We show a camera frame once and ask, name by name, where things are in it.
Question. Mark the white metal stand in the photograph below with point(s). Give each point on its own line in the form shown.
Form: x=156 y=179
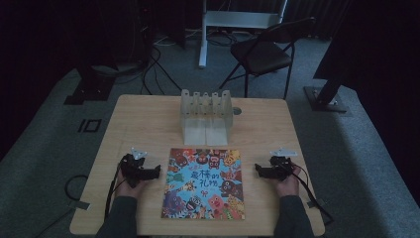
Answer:
x=231 y=19

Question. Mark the person's right hand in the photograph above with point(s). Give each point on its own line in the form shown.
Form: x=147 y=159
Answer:
x=289 y=186

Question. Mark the person's left hand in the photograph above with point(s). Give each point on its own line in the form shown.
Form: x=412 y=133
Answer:
x=125 y=190

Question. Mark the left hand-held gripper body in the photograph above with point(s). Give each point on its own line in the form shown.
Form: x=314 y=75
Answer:
x=132 y=167

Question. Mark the grey tape piece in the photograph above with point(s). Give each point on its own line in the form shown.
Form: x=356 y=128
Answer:
x=80 y=205

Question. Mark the black folding chair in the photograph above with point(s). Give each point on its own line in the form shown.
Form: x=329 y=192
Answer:
x=264 y=54

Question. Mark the colourful picture book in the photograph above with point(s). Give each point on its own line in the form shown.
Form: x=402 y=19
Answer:
x=203 y=185

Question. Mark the grey table grommet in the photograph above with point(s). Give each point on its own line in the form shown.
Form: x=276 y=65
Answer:
x=237 y=110

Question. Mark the black slanted stand with base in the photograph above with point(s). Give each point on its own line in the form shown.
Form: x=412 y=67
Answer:
x=330 y=89

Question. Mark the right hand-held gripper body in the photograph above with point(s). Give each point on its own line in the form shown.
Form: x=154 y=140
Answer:
x=282 y=167

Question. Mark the clear acrylic book rack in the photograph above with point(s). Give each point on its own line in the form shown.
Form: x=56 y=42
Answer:
x=205 y=120

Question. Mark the black stand base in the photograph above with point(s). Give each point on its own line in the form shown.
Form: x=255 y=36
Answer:
x=90 y=89

